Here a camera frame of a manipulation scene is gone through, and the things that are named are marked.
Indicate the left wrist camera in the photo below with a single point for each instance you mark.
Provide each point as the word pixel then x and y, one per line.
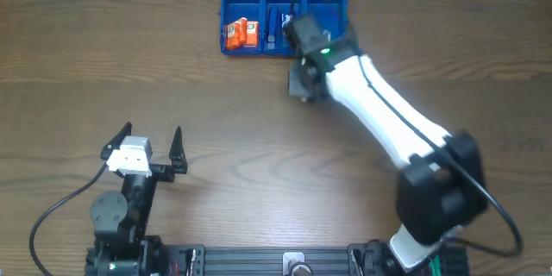
pixel 129 155

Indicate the blue candy pack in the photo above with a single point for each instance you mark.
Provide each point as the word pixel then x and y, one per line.
pixel 272 26
pixel 284 20

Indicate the blue tray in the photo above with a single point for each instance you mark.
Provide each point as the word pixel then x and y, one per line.
pixel 241 0

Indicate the mounting rail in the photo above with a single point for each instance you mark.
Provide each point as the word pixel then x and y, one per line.
pixel 250 261

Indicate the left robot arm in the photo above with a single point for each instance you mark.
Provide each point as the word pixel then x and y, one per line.
pixel 129 200

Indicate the orange candy box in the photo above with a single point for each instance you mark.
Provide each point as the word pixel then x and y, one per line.
pixel 243 30
pixel 233 36
pixel 252 34

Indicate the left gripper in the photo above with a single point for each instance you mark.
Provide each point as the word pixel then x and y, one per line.
pixel 161 173

